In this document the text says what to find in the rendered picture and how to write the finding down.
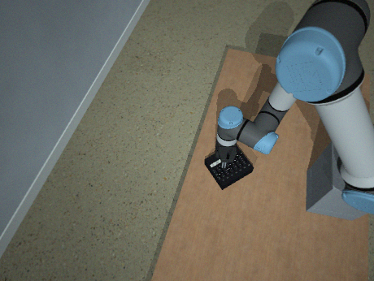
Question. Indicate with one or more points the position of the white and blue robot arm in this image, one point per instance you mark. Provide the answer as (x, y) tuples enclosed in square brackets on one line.
[(319, 64)]

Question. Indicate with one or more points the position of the black lighting desk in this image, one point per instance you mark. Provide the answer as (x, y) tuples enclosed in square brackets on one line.
[(233, 171)]

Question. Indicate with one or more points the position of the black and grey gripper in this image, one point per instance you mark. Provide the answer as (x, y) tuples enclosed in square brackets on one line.
[(225, 150)]

